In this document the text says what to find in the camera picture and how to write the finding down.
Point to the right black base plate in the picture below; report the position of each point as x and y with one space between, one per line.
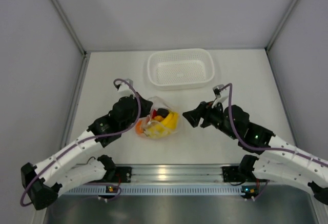
232 176

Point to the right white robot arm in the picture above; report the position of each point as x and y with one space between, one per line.
270 157

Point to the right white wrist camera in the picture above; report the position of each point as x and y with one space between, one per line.
221 94

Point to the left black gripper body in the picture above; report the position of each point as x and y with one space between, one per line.
129 123

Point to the orange fake food piece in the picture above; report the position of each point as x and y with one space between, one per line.
158 118

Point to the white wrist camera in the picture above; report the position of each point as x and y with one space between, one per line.
122 87
221 94

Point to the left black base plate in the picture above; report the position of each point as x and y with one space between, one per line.
122 175

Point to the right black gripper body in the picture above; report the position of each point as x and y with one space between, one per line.
213 116

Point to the clear zip top bag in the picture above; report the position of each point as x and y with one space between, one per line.
155 129

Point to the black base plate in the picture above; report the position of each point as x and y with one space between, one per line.
232 176
122 175

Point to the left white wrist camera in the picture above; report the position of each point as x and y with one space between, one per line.
122 87

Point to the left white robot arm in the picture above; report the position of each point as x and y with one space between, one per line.
47 180

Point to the aluminium mounting rail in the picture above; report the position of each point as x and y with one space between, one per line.
204 174

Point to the orange fake carrot slices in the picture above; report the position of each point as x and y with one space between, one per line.
141 128

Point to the yellow fake banana bunch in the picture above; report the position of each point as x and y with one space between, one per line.
171 120

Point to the white perforated plastic basket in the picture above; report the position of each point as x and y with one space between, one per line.
180 69

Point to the slotted grey cable duct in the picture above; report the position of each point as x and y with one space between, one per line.
162 190

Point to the red fake fruit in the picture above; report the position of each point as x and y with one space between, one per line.
157 112

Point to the dark fake plum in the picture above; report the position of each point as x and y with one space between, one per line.
165 112

